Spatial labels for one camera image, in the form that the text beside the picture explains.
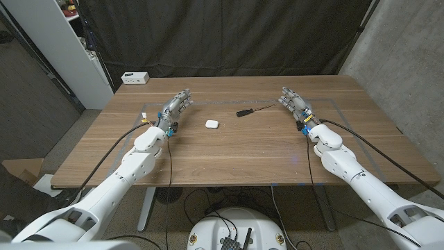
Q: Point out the black antenna module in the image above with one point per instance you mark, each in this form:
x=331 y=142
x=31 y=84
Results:
x=230 y=243

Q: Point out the small red object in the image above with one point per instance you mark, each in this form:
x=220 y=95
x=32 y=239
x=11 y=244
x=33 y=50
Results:
x=70 y=12

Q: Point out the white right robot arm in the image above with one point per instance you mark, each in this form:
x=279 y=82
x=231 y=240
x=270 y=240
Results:
x=347 y=166

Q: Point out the brown cardboard box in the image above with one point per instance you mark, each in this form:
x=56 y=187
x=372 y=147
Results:
x=21 y=168

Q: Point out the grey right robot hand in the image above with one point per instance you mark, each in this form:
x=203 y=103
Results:
x=298 y=106

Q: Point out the white airpods case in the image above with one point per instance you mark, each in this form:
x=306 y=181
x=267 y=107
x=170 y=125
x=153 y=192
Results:
x=212 y=124

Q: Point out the white shelf cabinet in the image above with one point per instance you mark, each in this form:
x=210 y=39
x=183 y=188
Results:
x=59 y=45

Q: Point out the person's dark trouser leg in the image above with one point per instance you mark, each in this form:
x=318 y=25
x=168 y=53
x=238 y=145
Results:
x=21 y=198

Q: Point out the black backdrop curtain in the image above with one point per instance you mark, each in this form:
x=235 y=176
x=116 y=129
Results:
x=225 y=34

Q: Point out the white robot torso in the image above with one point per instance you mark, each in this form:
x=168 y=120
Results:
x=215 y=232

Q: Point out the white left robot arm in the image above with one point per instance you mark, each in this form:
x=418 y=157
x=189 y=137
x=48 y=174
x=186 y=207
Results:
x=132 y=166

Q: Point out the white table leg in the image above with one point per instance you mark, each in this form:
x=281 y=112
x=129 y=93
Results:
x=146 y=208

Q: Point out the white power strip box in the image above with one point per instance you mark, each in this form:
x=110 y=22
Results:
x=135 y=78

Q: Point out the black backdrop stand pole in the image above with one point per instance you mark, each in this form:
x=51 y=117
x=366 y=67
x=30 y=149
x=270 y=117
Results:
x=351 y=48
x=101 y=59

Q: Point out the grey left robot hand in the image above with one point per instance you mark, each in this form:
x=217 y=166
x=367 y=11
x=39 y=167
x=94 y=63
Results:
x=171 y=111

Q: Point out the black round floor fan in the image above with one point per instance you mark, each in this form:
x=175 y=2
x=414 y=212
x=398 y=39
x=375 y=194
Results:
x=169 y=194

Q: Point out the grey table leg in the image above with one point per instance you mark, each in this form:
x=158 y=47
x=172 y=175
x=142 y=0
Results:
x=326 y=208

